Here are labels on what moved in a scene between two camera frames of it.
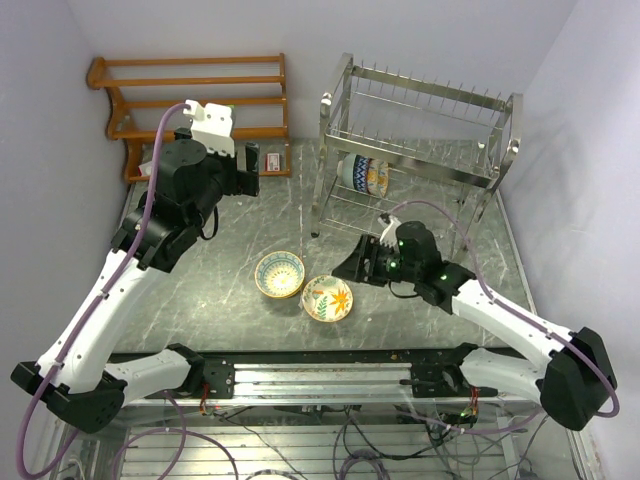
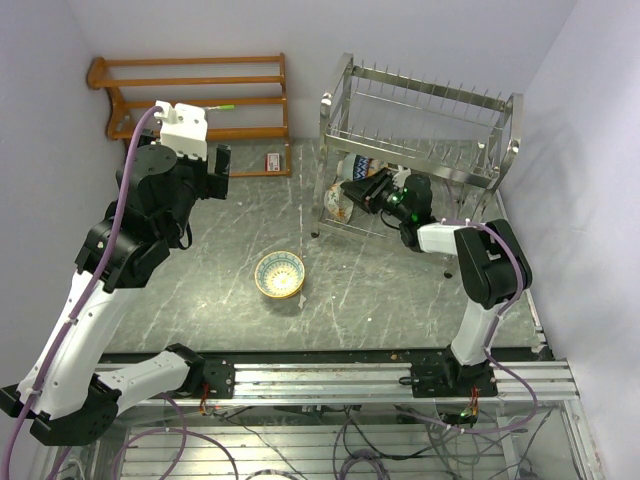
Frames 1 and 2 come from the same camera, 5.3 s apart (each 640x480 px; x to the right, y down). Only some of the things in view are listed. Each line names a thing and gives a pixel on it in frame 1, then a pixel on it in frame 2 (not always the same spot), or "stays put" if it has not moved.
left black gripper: (241, 182) to (210, 184)
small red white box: (272, 162) stays put
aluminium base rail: (337, 383) stays put
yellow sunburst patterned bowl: (279, 274) stays put
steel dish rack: (421, 152) stays put
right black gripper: (356, 268) to (373, 187)
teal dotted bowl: (345, 170) stays put
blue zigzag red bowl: (360, 172) stays put
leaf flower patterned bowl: (327, 298) to (337, 203)
